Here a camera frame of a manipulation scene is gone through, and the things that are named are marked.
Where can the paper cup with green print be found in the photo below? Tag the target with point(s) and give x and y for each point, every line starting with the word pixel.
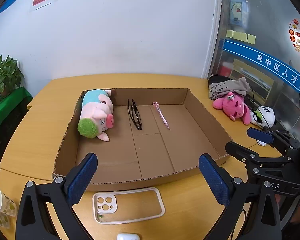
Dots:
pixel 7 205

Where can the shallow cardboard box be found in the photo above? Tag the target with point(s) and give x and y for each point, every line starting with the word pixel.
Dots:
pixel 133 159

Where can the pig plush toy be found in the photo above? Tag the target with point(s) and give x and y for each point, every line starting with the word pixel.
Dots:
pixel 96 114

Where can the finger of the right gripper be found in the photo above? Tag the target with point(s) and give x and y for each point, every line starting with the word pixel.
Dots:
pixel 253 160
pixel 281 140

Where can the white earbuds case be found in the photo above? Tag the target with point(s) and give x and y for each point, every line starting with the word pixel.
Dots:
pixel 128 236

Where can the black folded eyeglasses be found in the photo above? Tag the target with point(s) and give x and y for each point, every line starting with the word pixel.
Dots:
pixel 134 114

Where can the potted green plant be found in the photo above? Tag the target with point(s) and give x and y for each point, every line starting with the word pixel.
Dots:
pixel 10 76

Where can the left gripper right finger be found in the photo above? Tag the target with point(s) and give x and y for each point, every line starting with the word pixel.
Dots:
pixel 262 220

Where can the cartoon sheep poster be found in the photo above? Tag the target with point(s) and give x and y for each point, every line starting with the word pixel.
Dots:
pixel 239 13

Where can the green cloth covered bench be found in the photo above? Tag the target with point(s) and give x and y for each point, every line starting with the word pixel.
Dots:
pixel 9 103

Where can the white clear phone case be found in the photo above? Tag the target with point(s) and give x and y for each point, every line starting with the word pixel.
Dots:
pixel 123 207

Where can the pink plush toy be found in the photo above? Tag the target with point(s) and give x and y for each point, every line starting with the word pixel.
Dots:
pixel 234 107

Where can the pink transparent cartoon pen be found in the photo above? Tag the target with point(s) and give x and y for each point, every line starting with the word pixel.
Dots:
pixel 157 107

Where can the grey folded cloth bag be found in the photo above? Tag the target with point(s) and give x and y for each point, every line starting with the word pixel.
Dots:
pixel 219 86

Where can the yellow sticky notes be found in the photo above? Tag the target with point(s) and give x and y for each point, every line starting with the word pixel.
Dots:
pixel 244 37

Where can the panda plush toy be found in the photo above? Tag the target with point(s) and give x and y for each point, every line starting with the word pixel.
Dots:
pixel 263 116

